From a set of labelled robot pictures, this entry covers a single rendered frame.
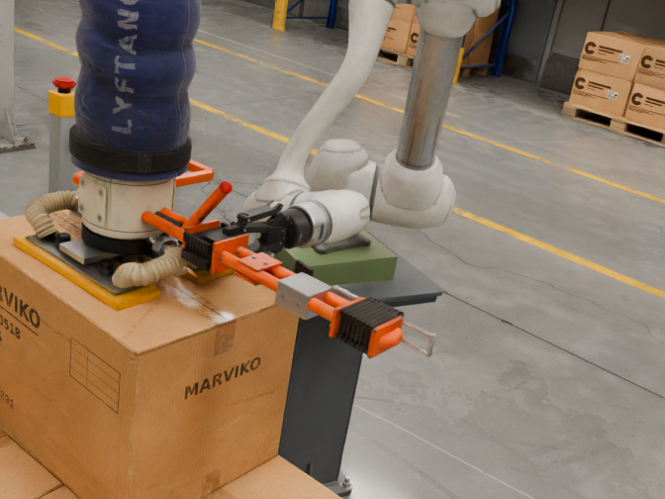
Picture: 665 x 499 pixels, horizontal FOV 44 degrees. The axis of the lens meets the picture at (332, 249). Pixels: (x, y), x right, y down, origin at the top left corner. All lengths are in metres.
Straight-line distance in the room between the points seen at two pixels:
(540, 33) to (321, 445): 8.35
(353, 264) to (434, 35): 0.64
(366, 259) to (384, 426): 0.95
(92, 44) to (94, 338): 0.51
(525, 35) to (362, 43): 8.73
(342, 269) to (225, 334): 0.69
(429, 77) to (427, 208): 0.37
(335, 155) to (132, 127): 0.76
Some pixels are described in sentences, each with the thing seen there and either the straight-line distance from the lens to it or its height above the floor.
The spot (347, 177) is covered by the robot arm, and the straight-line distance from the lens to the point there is 2.12.
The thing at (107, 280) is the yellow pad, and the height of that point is 0.97.
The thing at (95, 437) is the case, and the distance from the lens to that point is 1.58.
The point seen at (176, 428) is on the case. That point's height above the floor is 0.76.
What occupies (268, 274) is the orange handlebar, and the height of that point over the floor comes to 1.08.
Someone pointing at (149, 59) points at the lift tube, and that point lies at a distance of 1.47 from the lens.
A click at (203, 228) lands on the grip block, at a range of 1.50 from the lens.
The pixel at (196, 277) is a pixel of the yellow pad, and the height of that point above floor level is 0.96.
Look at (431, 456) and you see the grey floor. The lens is 2.89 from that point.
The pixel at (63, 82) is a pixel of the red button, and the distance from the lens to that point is 2.66.
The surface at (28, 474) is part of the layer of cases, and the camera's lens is 1.78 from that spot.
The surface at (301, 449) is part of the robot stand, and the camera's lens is 2.48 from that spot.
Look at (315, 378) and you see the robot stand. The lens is 2.34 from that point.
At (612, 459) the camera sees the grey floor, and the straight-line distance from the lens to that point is 3.19.
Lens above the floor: 1.67
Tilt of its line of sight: 23 degrees down
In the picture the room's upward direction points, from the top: 10 degrees clockwise
